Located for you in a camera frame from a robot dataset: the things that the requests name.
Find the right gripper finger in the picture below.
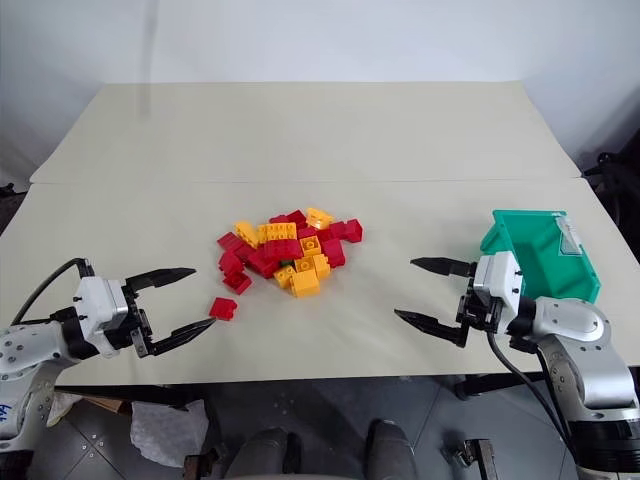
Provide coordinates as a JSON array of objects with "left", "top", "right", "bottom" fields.
[
  {"left": 409, "top": 256, "right": 477, "bottom": 279},
  {"left": 393, "top": 308, "right": 470, "bottom": 349}
]

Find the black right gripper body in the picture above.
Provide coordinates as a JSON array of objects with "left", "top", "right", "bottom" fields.
[{"left": 456, "top": 261, "right": 502, "bottom": 332}]

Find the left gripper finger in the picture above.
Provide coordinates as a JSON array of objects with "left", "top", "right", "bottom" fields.
[
  {"left": 149, "top": 317, "right": 218, "bottom": 357},
  {"left": 124, "top": 267, "right": 198, "bottom": 302}
]

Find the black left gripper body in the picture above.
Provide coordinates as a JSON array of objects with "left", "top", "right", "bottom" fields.
[{"left": 101, "top": 281, "right": 156, "bottom": 359}]

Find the green plastic bin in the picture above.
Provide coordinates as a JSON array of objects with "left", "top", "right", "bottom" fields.
[{"left": 478, "top": 208, "right": 602, "bottom": 304}]

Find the white crumpled plastic bag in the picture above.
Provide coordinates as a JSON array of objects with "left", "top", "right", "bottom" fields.
[{"left": 129, "top": 398, "right": 210, "bottom": 469}]

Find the white crumpled cloth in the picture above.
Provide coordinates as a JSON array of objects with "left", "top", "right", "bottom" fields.
[{"left": 45, "top": 391, "right": 84, "bottom": 428}]

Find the clear bin label holder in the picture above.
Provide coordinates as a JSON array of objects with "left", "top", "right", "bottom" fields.
[{"left": 553, "top": 215, "right": 585, "bottom": 257}]

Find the dark rounded shape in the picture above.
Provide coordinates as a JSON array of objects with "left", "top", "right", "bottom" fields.
[
  {"left": 363, "top": 418, "right": 420, "bottom": 480},
  {"left": 225, "top": 426, "right": 303, "bottom": 480}
]

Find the metal clamp on floor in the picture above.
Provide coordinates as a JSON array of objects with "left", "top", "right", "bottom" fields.
[{"left": 440, "top": 436, "right": 497, "bottom": 480}]

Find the dark equipment beside table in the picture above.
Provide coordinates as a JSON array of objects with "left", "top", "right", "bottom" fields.
[{"left": 581, "top": 127, "right": 640, "bottom": 229}]

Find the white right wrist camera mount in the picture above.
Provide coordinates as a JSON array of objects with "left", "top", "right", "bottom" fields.
[{"left": 471, "top": 251, "right": 527, "bottom": 335}]

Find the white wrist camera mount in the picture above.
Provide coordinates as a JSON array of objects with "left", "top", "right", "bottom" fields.
[
  {"left": 72, "top": 276, "right": 129, "bottom": 352},
  {"left": 471, "top": 251, "right": 527, "bottom": 335}
]

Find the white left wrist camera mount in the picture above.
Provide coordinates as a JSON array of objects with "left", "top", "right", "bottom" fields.
[{"left": 72, "top": 276, "right": 129, "bottom": 352}]

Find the black table frame bar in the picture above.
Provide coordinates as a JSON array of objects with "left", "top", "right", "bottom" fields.
[{"left": 53, "top": 383, "right": 206, "bottom": 413}]

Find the black table frame bracket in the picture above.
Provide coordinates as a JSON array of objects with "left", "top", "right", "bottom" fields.
[{"left": 453, "top": 372, "right": 547, "bottom": 402}]

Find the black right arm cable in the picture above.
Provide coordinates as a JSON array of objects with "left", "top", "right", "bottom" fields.
[{"left": 486, "top": 330, "right": 581, "bottom": 456}]

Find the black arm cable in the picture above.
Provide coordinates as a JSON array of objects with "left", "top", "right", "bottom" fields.
[
  {"left": 486, "top": 330, "right": 581, "bottom": 456},
  {"left": 11, "top": 257, "right": 95, "bottom": 326}
]

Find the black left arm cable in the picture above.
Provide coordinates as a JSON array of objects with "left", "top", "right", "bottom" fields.
[{"left": 11, "top": 257, "right": 95, "bottom": 326}]

